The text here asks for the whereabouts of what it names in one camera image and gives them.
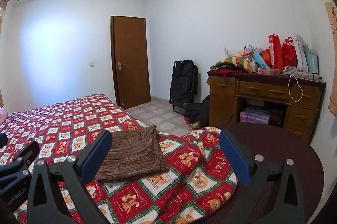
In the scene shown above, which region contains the brown knitted sweater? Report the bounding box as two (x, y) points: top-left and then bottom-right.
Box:
(96, 125), (169, 182)

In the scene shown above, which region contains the pile of folded clothes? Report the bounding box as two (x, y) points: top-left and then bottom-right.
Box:
(210, 55), (254, 73)

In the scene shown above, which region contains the purple box under desk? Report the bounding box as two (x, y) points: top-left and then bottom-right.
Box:
(240, 108), (270, 124)

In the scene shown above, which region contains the red patchwork bear quilt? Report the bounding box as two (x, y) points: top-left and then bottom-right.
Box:
(1, 94), (238, 223)

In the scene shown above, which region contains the pink pillow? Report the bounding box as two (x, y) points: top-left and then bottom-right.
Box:
(0, 107), (7, 125)

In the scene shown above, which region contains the black bag on floor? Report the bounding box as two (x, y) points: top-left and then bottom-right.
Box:
(184, 95), (210, 129)

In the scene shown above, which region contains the wooden desk with drawers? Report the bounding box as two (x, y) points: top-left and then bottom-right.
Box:
(207, 71), (326, 143)

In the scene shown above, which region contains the black folded chair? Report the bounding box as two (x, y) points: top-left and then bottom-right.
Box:
(169, 59), (198, 115)

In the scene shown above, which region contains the white paper bag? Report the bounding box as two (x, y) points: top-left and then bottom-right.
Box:
(292, 33), (308, 72)

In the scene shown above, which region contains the red gift bag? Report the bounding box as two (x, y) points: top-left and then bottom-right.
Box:
(282, 37), (298, 67)
(269, 34), (284, 71)

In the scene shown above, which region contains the light blue bag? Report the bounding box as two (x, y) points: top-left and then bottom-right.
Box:
(303, 45), (319, 74)

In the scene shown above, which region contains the brown wooden door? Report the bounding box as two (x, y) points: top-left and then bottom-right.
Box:
(110, 16), (151, 110)

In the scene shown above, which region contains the beige patterned curtain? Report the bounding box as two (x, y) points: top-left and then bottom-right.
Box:
(322, 0), (336, 117)

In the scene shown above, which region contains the white cable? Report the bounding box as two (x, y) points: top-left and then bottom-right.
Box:
(288, 74), (305, 103)

